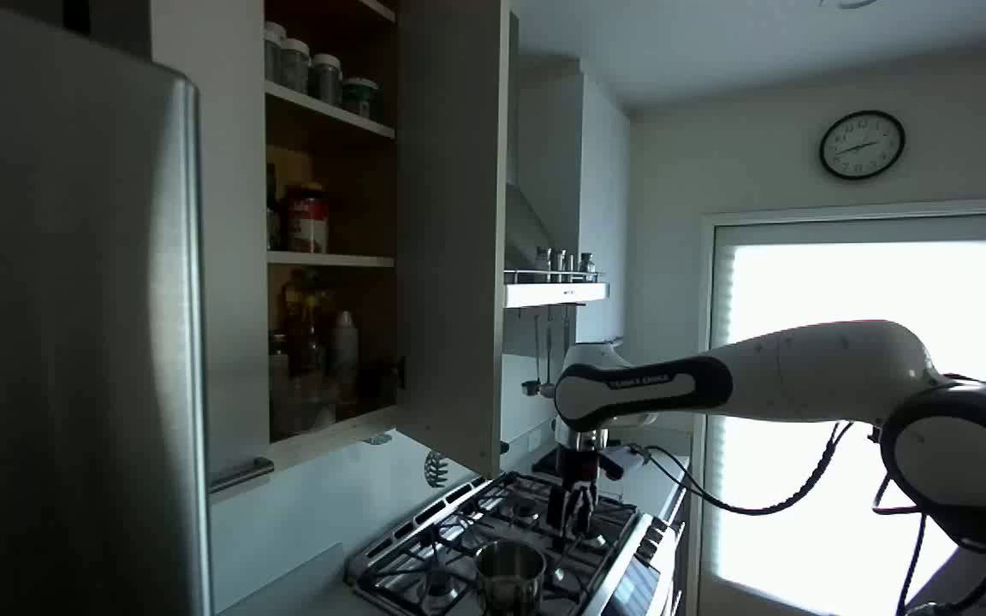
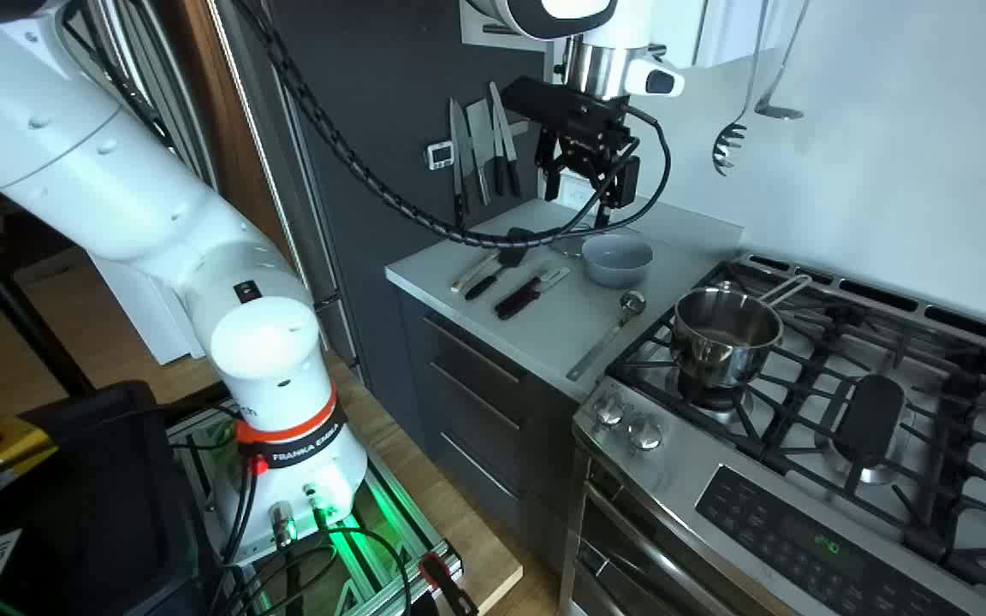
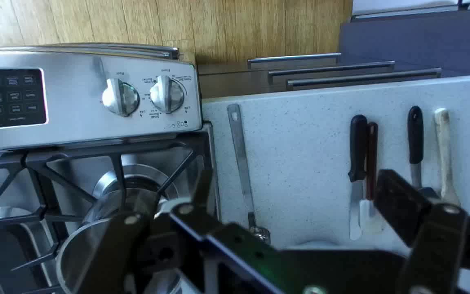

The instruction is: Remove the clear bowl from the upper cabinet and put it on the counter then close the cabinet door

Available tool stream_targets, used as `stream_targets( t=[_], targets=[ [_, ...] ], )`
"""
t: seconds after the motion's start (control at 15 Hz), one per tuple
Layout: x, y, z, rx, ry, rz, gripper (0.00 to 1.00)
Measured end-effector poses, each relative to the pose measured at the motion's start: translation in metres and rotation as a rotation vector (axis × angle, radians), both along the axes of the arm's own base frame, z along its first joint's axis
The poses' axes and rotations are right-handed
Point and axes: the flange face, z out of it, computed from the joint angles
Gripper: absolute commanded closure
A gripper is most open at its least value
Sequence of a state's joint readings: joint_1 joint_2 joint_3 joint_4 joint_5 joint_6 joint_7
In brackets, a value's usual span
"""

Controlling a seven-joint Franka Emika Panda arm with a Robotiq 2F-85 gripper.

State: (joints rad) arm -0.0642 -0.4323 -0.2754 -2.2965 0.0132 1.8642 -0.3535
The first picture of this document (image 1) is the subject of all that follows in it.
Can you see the round black wall clock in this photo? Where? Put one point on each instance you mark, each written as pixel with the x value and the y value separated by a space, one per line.
pixel 860 146

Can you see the wooden shelved wall cabinet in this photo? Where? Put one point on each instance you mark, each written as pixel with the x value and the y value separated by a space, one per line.
pixel 326 260

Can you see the glass storage jar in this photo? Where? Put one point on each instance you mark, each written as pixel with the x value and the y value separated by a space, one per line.
pixel 326 76
pixel 274 54
pixel 295 65
pixel 361 96

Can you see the small steel shaker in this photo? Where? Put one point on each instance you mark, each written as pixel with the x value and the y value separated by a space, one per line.
pixel 562 266
pixel 586 266
pixel 543 266

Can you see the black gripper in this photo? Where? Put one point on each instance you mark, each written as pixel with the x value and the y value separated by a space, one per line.
pixel 586 454

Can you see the white plastic bottle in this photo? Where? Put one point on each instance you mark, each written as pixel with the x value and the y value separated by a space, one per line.
pixel 342 355

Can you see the red labelled can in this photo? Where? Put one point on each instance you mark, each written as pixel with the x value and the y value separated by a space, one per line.
pixel 309 224

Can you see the tall white wall cabinet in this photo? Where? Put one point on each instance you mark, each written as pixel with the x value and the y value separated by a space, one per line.
pixel 601 208

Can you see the dark glass bottle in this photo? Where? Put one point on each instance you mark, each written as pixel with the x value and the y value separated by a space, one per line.
pixel 302 313

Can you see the hanging steel pasta spoon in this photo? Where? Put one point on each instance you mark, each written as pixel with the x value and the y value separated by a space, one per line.
pixel 436 468

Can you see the hanging steel kitchen utensil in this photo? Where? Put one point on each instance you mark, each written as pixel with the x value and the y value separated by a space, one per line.
pixel 531 384

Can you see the stainless steel refrigerator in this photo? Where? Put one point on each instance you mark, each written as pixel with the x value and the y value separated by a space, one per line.
pixel 60 343

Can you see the small steel saucepan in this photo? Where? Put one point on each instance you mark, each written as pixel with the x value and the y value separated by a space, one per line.
pixel 512 571

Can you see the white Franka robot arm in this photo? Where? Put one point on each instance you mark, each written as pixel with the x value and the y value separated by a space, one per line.
pixel 835 372

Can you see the stainless gas stove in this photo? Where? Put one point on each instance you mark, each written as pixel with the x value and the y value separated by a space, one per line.
pixel 480 532

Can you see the spice rack with bottles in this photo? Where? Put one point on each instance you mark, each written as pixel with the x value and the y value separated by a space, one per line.
pixel 549 291

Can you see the white cabinet door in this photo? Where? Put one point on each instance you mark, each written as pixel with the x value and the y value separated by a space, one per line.
pixel 454 229
pixel 229 229

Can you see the bright glass balcony door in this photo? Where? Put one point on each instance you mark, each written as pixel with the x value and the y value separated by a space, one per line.
pixel 858 276

